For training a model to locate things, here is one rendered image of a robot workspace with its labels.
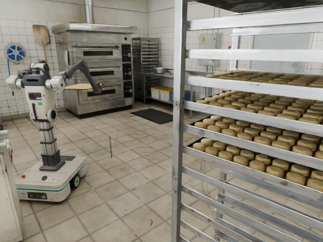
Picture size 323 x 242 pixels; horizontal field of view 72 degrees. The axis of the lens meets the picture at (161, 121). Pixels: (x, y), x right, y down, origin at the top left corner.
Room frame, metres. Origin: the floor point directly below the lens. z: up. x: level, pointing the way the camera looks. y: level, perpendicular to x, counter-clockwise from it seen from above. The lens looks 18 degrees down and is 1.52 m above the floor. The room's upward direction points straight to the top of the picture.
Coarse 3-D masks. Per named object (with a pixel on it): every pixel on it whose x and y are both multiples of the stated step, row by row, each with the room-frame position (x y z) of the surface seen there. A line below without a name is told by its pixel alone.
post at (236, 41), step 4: (236, 28) 1.13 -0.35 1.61; (240, 28) 1.13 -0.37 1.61; (236, 36) 1.12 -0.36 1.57; (240, 36) 1.14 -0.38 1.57; (232, 40) 1.14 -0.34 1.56; (236, 40) 1.12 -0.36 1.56; (232, 44) 1.13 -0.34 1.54; (236, 44) 1.12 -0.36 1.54; (232, 48) 1.13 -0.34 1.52; (236, 48) 1.12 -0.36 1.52; (232, 60) 1.13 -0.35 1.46; (236, 60) 1.12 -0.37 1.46; (232, 64) 1.13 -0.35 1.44; (236, 64) 1.13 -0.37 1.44; (236, 68) 1.13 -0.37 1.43; (220, 172) 1.14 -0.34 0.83; (220, 176) 1.13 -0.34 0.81; (224, 176) 1.12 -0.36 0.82; (224, 192) 1.14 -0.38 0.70; (220, 200) 1.12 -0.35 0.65; (216, 212) 1.14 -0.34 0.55; (220, 216) 1.12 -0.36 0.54; (216, 236) 1.13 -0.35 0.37
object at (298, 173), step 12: (204, 144) 0.84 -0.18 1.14; (216, 144) 0.82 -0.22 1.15; (228, 144) 0.85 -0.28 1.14; (228, 156) 0.72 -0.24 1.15; (240, 156) 0.72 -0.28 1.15; (252, 156) 0.73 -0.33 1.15; (264, 156) 0.72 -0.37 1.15; (264, 168) 0.65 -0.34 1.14; (276, 168) 0.63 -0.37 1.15; (288, 168) 0.67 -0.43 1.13; (300, 168) 0.63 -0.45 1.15; (312, 168) 0.67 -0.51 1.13; (300, 180) 0.57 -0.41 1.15; (312, 180) 0.56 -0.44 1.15
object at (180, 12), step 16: (176, 0) 0.79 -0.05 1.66; (176, 16) 0.79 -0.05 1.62; (176, 32) 0.79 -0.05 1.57; (176, 48) 0.79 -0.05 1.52; (176, 64) 0.79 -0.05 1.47; (176, 80) 0.79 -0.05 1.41; (176, 96) 0.79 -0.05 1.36; (176, 112) 0.79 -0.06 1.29; (176, 128) 0.79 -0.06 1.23; (176, 144) 0.78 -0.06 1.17; (176, 160) 0.78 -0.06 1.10; (176, 176) 0.78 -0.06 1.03; (176, 192) 0.78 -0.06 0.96; (176, 208) 0.78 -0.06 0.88; (176, 224) 0.78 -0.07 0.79; (176, 240) 0.78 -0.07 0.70
